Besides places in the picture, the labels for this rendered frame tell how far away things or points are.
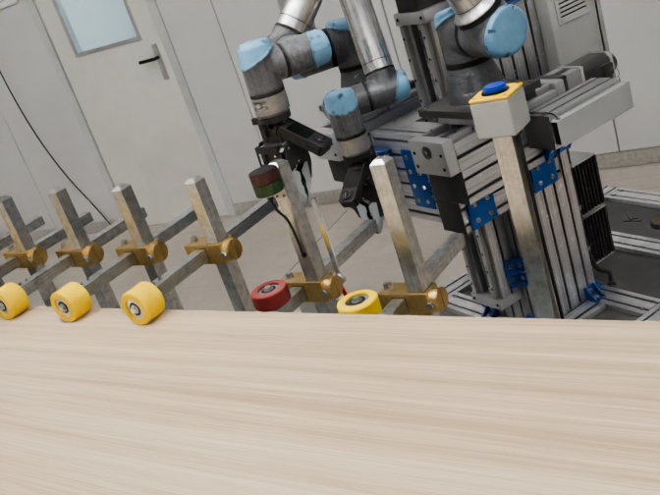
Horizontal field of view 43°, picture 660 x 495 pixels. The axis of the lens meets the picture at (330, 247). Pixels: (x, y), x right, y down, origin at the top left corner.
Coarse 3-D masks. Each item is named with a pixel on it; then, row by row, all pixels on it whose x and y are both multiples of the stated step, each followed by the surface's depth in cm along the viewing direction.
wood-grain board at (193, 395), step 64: (0, 320) 211; (64, 320) 197; (128, 320) 185; (192, 320) 174; (256, 320) 164; (320, 320) 156; (384, 320) 148; (448, 320) 141; (512, 320) 134; (576, 320) 129; (0, 384) 175; (64, 384) 165; (128, 384) 156; (192, 384) 148; (256, 384) 141; (320, 384) 135; (384, 384) 129; (448, 384) 124; (512, 384) 119; (576, 384) 114; (640, 384) 110; (0, 448) 149; (64, 448) 142; (128, 448) 136; (192, 448) 129; (256, 448) 124; (320, 448) 119; (384, 448) 114; (448, 448) 110; (512, 448) 106; (576, 448) 103; (640, 448) 99
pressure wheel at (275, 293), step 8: (272, 280) 178; (280, 280) 177; (256, 288) 177; (264, 288) 175; (272, 288) 175; (280, 288) 173; (288, 288) 176; (256, 296) 173; (264, 296) 172; (272, 296) 172; (280, 296) 173; (288, 296) 174; (256, 304) 174; (264, 304) 172; (272, 304) 172; (280, 304) 173
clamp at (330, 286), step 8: (296, 272) 188; (328, 272) 182; (288, 280) 185; (296, 280) 184; (304, 280) 182; (320, 280) 180; (328, 280) 179; (336, 280) 180; (304, 288) 182; (312, 288) 181; (320, 288) 180; (328, 288) 179; (336, 288) 180; (312, 296) 182; (320, 296) 181; (328, 296) 180; (336, 296) 180
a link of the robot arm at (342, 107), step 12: (324, 96) 198; (336, 96) 194; (348, 96) 195; (336, 108) 195; (348, 108) 195; (336, 120) 196; (348, 120) 196; (360, 120) 198; (336, 132) 198; (348, 132) 197; (360, 132) 198
